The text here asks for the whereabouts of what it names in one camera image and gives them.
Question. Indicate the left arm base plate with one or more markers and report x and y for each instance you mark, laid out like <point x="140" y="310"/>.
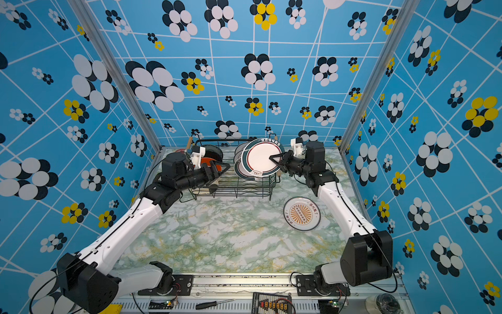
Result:
<point x="175" y="285"/>

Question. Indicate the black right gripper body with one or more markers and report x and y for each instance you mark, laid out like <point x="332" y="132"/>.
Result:
<point x="298" y="167"/>

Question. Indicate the clear plastic container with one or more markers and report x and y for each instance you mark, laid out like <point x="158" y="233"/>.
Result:
<point x="382" y="304"/>

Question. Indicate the black terminal board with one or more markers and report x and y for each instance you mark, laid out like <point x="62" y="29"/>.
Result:
<point x="272" y="303"/>

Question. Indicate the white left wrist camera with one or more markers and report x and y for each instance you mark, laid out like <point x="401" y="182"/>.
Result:
<point x="196" y="155"/>

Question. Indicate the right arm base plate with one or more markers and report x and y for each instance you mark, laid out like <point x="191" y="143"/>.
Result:
<point x="306" y="286"/>

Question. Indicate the black handled screwdriver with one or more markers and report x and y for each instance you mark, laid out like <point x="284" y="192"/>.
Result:
<point x="206" y="305"/>

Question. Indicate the black plate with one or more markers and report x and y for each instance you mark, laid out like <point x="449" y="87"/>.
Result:
<point x="213" y="152"/>

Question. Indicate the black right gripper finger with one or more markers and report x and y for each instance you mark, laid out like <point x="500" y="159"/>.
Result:
<point x="279" y="158"/>
<point x="285" y="167"/>

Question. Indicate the white plate red green rim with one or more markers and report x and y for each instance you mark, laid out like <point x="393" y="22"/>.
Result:
<point x="237" y="165"/>

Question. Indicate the yellow box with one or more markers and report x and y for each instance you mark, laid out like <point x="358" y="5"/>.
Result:
<point x="112" y="309"/>

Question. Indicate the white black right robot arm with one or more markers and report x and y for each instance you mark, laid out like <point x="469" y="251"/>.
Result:
<point x="368" y="253"/>

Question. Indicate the white plate orange sunburst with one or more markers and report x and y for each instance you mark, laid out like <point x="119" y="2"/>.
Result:
<point x="302" y="214"/>

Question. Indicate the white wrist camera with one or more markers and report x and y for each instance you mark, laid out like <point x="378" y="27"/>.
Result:
<point x="298" y="147"/>
<point x="196" y="155"/>

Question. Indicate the black wire dish rack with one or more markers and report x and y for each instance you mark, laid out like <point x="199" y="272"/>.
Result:
<point x="235" y="182"/>

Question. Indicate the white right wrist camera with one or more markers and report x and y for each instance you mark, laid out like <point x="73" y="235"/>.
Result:
<point x="298" y="147"/>

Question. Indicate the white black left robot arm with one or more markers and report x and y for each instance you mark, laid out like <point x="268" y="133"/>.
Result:
<point x="86" y="279"/>

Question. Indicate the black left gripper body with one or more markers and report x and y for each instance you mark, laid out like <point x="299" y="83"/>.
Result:
<point x="197" y="178"/>

